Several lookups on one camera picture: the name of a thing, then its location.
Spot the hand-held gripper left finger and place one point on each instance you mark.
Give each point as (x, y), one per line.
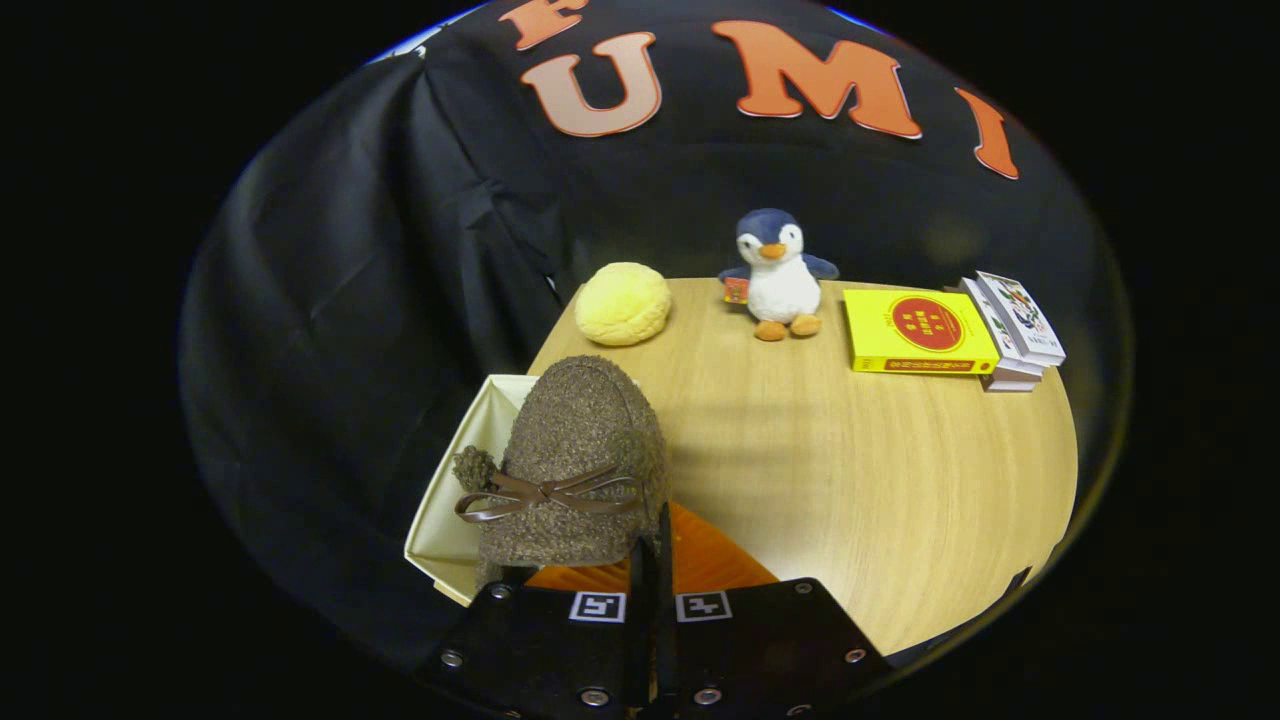
(545, 640)

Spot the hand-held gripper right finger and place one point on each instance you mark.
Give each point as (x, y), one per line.
(760, 640)

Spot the cream fabric storage box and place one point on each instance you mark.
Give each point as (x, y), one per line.
(450, 530)

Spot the brown fuzzy shoe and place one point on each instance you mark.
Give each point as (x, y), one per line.
(580, 420)

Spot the yellow plush bun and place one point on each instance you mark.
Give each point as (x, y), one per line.
(622, 303)

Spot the yellow book with red circle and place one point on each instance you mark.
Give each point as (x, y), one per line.
(920, 330)

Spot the plush penguin toy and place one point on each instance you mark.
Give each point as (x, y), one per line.
(782, 285)

